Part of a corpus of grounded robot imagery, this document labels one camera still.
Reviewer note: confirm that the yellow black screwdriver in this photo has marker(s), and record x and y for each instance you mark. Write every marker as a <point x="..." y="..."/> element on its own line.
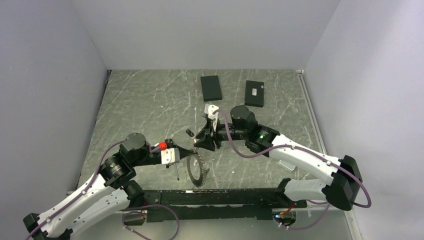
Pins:
<point x="174" y="166"/>

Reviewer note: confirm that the right black box with label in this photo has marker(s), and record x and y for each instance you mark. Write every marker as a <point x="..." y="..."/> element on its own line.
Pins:
<point x="254" y="94"/>

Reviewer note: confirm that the black key tag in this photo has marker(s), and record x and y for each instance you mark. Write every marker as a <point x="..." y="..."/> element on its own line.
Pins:
<point x="190" y="133"/>

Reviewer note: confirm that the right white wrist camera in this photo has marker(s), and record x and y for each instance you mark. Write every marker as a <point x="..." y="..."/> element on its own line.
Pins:
<point x="211" y="116"/>

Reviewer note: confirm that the left black box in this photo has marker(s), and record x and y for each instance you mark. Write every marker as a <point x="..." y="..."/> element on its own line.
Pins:
<point x="211" y="88"/>

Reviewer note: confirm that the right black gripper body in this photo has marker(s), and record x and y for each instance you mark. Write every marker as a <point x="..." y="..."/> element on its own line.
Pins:
<point x="221" y="134"/>

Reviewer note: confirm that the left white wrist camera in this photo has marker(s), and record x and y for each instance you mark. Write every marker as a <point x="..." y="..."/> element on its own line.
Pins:
<point x="169" y="155"/>

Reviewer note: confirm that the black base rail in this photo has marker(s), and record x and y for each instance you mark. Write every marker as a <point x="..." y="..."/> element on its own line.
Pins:
<point x="208" y="204"/>

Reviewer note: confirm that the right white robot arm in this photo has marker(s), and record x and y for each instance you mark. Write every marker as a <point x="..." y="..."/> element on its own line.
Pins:
<point x="337" y="181"/>

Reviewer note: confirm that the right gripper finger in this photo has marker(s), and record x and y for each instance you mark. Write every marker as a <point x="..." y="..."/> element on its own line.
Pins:
<point x="206" y="142"/>
<point x="205" y="130"/>

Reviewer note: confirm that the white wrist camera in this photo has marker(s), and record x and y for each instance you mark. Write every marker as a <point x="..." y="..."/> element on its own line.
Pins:
<point x="211" y="116"/>
<point x="169" y="155"/>

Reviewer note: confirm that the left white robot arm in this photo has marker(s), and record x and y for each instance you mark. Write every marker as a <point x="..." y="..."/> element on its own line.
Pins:
<point x="109" y="189"/>

